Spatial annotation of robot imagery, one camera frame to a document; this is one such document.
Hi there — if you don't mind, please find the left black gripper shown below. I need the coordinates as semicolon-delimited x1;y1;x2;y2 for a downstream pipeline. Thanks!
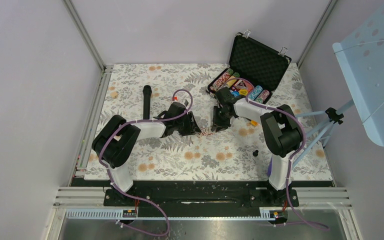
174;111;201;137

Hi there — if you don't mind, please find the row of red poker chips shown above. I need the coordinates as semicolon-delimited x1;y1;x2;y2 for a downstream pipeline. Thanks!
199;127;214;137

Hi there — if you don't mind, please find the blue small blind button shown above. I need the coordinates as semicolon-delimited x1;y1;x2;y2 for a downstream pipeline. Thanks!
231;91;240;97

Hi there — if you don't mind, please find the yellow big blind button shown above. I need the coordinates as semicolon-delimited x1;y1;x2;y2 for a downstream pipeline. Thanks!
238;89;248;96

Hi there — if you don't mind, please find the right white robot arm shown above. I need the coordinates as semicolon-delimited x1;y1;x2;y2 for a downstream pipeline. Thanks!
211;87;303;207

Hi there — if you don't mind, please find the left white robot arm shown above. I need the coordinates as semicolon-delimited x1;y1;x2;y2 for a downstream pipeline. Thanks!
91;101;201;206

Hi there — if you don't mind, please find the floral table mat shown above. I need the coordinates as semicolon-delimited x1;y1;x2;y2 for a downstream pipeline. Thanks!
83;63;334;182

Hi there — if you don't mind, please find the yellow block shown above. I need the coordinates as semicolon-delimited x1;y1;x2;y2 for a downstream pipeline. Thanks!
250;120;258;127

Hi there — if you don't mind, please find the black chess pawn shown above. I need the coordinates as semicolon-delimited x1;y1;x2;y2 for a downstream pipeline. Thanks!
252;150;259;157

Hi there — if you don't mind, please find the black cylinder orange cap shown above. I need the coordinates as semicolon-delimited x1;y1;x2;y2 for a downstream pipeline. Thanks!
142;85;152;120

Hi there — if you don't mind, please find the black poker case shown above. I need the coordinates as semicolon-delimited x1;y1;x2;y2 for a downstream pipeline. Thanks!
206;30;292;104

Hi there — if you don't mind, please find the light blue music stand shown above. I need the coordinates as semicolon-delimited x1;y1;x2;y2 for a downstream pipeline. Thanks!
300;0;384;169

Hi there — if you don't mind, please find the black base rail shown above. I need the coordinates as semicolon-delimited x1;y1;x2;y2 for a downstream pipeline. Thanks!
103;180;300;218

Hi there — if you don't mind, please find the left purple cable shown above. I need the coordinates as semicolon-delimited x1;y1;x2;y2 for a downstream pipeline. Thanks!
98;89;194;238

